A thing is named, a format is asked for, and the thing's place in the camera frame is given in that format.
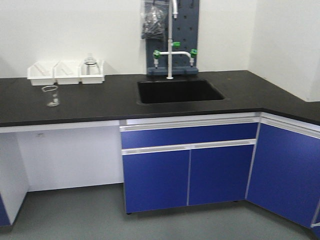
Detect white lab faucet green knobs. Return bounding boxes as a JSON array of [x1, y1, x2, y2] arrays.
[[153, 0, 198, 80]]

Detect black lab sink basin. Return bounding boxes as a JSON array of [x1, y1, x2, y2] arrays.
[[137, 79, 225, 104]]

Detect clear glass beaker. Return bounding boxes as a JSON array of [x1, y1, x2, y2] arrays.
[[41, 85, 60, 107]]

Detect grey pegboard drying rack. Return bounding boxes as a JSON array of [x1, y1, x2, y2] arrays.
[[145, 0, 200, 76]]

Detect blue right cabinet door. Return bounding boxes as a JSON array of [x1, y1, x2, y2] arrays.
[[189, 145, 254, 205]]

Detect white storage bin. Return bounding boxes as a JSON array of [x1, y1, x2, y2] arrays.
[[27, 61, 58, 86], [78, 59, 105, 84], [53, 60, 81, 85]]

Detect blue corner cabinet door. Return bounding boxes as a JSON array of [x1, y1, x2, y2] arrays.
[[247, 123, 320, 228]]

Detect bag of black pegs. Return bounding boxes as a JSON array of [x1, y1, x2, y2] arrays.
[[141, 0, 169, 41]]

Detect blue drawer front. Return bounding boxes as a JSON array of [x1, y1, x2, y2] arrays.
[[121, 122, 258, 149]]

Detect white right storage bin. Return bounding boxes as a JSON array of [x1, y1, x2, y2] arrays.
[[78, 59, 105, 84]]

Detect white middle storage bin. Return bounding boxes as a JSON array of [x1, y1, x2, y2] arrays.
[[53, 60, 81, 85]]

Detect white left storage bin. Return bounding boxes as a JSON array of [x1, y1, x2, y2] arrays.
[[27, 61, 58, 86]]

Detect clear round glass flask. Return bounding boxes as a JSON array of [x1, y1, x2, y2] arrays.
[[84, 53, 97, 75]]

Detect blue left cabinet door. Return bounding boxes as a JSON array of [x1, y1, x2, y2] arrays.
[[122, 150, 190, 214]]

